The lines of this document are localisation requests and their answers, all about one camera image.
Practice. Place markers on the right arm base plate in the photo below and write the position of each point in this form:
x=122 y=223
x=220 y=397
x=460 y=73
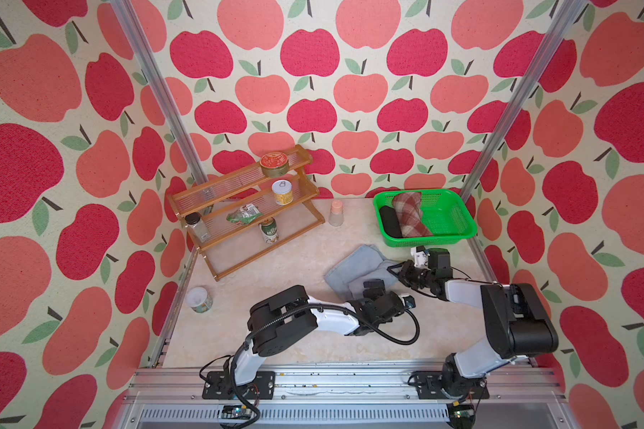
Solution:
x=432 y=385

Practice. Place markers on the green snack packet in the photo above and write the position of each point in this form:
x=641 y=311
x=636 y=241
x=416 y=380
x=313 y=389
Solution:
x=244 y=215

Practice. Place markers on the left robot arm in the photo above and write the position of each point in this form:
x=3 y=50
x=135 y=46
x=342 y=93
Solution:
x=282 y=320

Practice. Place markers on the pink-cap clear bottle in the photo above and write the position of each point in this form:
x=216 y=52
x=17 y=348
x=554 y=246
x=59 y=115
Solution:
x=336 y=213

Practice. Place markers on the black skirt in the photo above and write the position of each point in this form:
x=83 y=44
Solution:
x=390 y=222

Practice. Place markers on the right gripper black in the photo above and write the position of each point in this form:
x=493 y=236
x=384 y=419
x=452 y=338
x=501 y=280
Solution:
x=403 y=273

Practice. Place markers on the left aluminium corner post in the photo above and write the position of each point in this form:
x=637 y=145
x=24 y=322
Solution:
x=133 y=30

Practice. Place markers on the white small cup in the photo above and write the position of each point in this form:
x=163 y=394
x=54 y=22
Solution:
x=199 y=300

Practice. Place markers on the red-lid tin can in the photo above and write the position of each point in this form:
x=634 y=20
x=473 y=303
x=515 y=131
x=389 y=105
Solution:
x=274 y=164

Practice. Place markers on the aluminium corner post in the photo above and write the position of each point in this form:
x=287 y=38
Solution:
x=133 y=30
x=566 y=16

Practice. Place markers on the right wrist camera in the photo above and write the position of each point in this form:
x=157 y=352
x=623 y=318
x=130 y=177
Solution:
x=420 y=257

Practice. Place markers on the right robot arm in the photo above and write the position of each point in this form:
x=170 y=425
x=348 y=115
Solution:
x=517 y=325

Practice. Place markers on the wooden two-tier shelf rack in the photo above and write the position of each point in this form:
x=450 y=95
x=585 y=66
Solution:
x=232 y=247

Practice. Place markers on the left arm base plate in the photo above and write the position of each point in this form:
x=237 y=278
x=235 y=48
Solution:
x=218 y=387

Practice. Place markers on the black-cap spice jar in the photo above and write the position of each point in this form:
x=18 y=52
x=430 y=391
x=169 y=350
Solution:
x=200 y=229

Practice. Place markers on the right aluminium corner post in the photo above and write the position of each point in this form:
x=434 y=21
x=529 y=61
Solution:
x=566 y=16

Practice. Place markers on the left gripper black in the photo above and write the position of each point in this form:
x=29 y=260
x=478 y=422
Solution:
x=375 y=293

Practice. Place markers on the light denim skirt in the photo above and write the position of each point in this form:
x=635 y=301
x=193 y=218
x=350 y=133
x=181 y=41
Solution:
x=366 y=263

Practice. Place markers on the red plaid skirt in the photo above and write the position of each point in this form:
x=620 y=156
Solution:
x=407 y=207

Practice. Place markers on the green plastic basket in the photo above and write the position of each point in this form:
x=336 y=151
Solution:
x=443 y=213

